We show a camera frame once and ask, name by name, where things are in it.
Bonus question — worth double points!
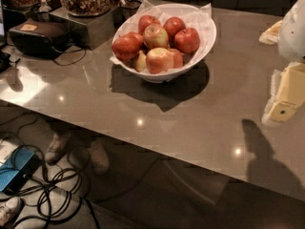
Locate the metal scoop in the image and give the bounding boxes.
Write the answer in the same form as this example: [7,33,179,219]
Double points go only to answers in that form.
[38,0,51,12]

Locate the shoe under table left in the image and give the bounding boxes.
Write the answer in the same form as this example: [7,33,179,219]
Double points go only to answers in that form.
[45,133,71,165]

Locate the red apple front right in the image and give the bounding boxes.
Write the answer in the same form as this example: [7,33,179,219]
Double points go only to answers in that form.
[169,49,183,69]

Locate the grey metal stand box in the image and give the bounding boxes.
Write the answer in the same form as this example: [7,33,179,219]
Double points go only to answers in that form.
[50,8,115,50]

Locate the blue box on floor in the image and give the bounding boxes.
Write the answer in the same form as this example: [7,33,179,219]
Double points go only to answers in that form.
[0,147,36,195]

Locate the red apple far left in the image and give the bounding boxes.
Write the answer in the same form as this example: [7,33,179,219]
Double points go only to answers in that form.
[112,31,144,61]

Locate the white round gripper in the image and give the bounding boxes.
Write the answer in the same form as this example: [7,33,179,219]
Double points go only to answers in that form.
[259,0,305,126]

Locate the white shoe left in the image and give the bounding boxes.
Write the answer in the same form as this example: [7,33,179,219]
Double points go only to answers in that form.
[0,197,22,227]

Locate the red apple back left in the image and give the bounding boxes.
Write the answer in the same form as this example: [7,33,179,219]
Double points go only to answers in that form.
[138,15,159,34]

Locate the shoe under table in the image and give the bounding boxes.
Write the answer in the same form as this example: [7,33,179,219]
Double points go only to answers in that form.
[88,140,110,175]
[45,133,71,165]

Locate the yellow-red apple front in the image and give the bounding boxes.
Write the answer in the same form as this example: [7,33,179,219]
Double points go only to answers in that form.
[146,48,174,74]

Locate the black cables on floor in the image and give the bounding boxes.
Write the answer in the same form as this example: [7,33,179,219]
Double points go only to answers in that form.
[0,112,101,229]

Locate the black cup with spoon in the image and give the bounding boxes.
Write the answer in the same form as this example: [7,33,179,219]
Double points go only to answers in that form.
[119,0,141,19]

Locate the shoe under table right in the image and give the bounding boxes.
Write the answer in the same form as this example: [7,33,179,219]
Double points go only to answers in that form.
[88,140,110,175]

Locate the white paper bowl liner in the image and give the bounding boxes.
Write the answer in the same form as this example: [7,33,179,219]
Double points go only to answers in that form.
[109,0,215,76]

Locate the white ceramic bowl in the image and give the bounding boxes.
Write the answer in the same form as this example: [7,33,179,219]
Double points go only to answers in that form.
[112,3,217,84]

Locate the black device with label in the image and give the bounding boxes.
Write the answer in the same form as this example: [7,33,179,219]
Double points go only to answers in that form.
[9,19,71,59]

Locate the black cable on table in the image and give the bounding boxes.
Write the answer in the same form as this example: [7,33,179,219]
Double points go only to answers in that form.
[51,45,88,67]

